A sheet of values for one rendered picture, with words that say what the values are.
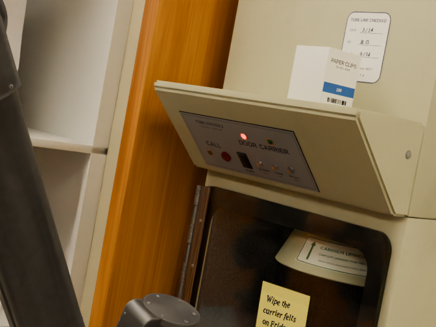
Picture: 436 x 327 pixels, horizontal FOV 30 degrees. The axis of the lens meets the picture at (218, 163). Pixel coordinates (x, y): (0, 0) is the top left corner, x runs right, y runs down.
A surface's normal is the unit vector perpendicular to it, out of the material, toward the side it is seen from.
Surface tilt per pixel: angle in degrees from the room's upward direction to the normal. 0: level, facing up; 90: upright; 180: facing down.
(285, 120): 135
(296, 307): 90
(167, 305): 14
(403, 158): 90
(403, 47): 90
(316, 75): 90
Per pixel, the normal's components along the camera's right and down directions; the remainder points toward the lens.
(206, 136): -0.64, 0.63
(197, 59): 0.66, 0.16
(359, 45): -0.73, -0.10
